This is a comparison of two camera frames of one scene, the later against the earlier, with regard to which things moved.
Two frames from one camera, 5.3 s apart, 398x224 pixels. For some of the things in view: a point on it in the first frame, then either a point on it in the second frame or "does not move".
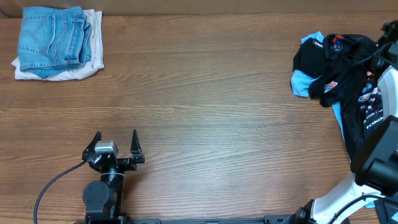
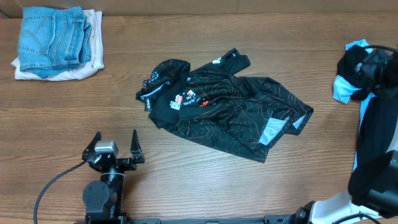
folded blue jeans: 53,40 does not move
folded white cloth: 81,70 does not move
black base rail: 117,219 does not move
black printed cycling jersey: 347,81 → 240,115
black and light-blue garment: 320,63 → 378,129
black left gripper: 137,155 does not move
